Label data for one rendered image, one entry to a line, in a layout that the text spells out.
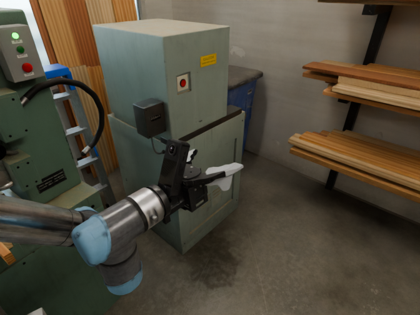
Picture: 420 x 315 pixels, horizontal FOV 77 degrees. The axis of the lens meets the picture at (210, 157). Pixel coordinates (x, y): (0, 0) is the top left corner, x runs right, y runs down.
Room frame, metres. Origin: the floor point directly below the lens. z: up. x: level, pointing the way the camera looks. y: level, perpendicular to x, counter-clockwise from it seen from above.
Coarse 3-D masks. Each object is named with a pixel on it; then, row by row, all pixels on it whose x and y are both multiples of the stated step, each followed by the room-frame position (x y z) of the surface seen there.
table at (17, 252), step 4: (16, 244) 0.55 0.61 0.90; (12, 248) 0.54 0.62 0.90; (16, 248) 0.54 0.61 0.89; (20, 248) 0.55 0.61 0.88; (12, 252) 0.53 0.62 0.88; (16, 252) 0.54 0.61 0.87; (20, 252) 0.54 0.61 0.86; (24, 252) 0.55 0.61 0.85; (0, 256) 0.51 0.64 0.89; (16, 256) 0.53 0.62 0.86; (20, 256) 0.54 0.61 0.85; (0, 260) 0.50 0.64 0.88; (16, 260) 0.53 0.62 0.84; (0, 264) 0.50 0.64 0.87; (4, 264) 0.51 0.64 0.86; (0, 268) 0.49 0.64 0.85; (4, 268) 0.50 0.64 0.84
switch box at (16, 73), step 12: (12, 24) 0.93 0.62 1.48; (24, 24) 0.93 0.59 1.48; (0, 36) 0.85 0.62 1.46; (24, 36) 0.90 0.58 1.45; (0, 48) 0.84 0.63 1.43; (12, 48) 0.87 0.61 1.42; (24, 48) 0.89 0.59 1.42; (0, 60) 0.86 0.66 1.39; (12, 60) 0.86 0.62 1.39; (24, 60) 0.88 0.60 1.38; (36, 60) 0.91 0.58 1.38; (12, 72) 0.85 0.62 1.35; (24, 72) 0.87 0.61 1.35; (36, 72) 0.90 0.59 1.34
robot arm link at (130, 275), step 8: (136, 248) 0.33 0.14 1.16; (136, 256) 0.32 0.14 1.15; (104, 264) 0.29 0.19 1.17; (112, 264) 0.29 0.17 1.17; (120, 264) 0.29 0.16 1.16; (128, 264) 0.30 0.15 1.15; (136, 264) 0.31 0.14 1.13; (104, 272) 0.29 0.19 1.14; (112, 272) 0.29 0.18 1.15; (120, 272) 0.29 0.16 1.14; (128, 272) 0.30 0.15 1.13; (136, 272) 0.31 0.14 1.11; (104, 280) 0.30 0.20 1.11; (112, 280) 0.29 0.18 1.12; (120, 280) 0.29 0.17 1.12; (128, 280) 0.29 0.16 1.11; (136, 280) 0.31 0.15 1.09; (112, 288) 0.29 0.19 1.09; (120, 288) 0.29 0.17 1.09; (128, 288) 0.29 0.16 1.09
